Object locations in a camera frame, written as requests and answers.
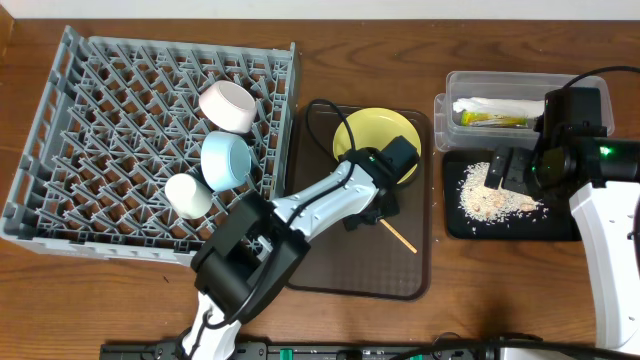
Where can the wooden chopstick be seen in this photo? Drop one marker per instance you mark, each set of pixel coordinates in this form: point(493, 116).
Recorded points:
point(399, 236)

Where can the white paper cup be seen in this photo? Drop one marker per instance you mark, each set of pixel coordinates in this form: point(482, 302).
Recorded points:
point(187, 196)

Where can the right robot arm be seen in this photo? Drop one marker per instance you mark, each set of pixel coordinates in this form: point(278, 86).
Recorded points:
point(575, 163)

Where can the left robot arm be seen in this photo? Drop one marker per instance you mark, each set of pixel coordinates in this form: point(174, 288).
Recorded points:
point(250, 258)

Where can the green snack wrapper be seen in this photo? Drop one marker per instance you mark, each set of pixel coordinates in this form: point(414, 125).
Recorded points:
point(477, 119)

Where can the rice leftovers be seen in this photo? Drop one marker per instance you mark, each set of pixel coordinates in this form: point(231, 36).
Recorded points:
point(488, 209)

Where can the white napkin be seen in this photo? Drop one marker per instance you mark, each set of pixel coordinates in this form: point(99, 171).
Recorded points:
point(506, 107)

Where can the clear plastic bin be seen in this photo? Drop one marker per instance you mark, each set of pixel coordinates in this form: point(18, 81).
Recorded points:
point(450, 134)

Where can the brown serving tray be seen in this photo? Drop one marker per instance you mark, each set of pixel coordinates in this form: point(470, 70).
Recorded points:
point(369, 261)

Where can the grey dishwasher rack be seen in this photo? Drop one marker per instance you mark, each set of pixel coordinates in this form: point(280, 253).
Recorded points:
point(118, 117)

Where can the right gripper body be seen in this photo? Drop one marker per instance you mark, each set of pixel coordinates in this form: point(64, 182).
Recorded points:
point(520, 174)

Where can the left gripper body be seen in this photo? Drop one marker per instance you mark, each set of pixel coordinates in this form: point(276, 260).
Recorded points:
point(368, 216)

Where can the blue bowl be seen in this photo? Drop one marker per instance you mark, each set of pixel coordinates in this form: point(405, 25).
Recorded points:
point(225, 160)

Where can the black waste tray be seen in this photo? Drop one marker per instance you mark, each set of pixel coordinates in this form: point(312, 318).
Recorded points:
point(544, 223)

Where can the yellow plate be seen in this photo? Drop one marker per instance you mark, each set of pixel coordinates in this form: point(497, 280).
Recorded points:
point(376, 127)

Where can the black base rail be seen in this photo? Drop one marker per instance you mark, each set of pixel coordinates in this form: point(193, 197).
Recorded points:
point(350, 351)

